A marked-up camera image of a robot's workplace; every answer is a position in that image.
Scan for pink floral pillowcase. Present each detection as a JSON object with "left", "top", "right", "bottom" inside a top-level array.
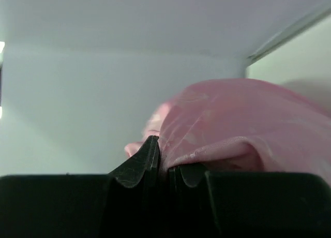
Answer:
[{"left": 124, "top": 78, "right": 331, "bottom": 174}]

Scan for aluminium back rail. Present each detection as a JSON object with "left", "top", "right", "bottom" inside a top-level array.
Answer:
[{"left": 247, "top": 3, "right": 330, "bottom": 65}]

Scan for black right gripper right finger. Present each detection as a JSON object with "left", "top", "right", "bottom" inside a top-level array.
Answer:
[{"left": 169, "top": 163, "right": 207, "bottom": 188}]

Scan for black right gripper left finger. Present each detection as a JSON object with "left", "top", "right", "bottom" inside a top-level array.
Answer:
[{"left": 109, "top": 136, "right": 159, "bottom": 188}]

